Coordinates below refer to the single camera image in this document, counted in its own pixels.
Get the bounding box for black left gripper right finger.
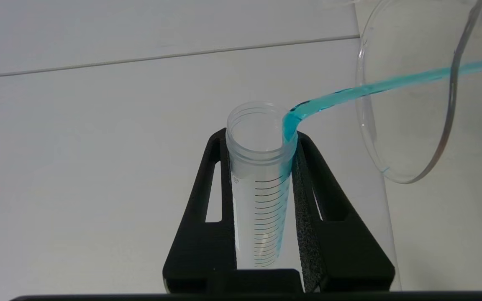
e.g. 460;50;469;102
291;130;396;293

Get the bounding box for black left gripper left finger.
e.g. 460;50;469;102
162;128;238;294

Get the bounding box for clear glass beaker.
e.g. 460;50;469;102
320;0;482;292

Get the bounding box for test tube with blue pigment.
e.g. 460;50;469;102
225;101;300;269

